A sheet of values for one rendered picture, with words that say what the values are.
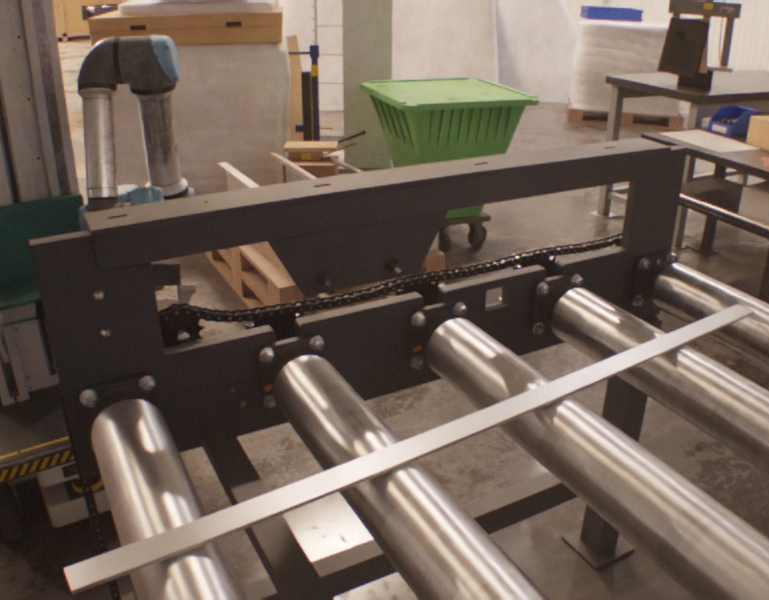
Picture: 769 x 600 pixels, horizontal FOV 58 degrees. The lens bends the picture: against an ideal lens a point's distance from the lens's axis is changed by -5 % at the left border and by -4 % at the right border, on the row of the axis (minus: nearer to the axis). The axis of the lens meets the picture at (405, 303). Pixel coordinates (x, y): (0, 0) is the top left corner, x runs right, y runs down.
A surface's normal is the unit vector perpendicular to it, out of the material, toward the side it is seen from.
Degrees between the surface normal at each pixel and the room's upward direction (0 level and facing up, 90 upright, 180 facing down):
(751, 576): 36
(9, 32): 90
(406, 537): 53
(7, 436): 0
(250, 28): 90
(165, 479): 14
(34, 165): 90
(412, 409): 0
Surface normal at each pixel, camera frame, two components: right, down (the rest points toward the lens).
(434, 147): 0.35, 0.57
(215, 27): 0.15, 0.43
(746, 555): -0.28, -0.78
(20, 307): 0.56, 0.37
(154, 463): 0.14, -0.92
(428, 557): -0.58, -0.54
